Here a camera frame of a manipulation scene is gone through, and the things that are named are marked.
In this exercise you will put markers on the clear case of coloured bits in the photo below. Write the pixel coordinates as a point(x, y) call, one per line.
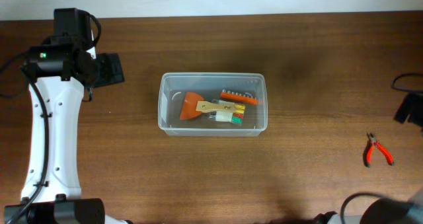
point(232, 117)

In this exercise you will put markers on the clear plastic storage container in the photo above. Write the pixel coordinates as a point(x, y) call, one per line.
point(209, 85)

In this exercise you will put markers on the orange rail of sockets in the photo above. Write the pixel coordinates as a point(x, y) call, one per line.
point(247, 98)

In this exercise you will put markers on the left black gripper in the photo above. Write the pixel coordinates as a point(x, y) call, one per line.
point(112, 72)

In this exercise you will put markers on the orange scraper with wooden handle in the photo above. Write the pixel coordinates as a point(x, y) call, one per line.
point(194, 105)

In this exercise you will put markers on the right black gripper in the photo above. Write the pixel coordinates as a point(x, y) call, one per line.
point(405, 107)

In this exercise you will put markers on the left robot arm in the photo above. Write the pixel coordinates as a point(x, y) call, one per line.
point(60, 75)

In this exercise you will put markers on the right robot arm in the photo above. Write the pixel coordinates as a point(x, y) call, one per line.
point(386, 210)

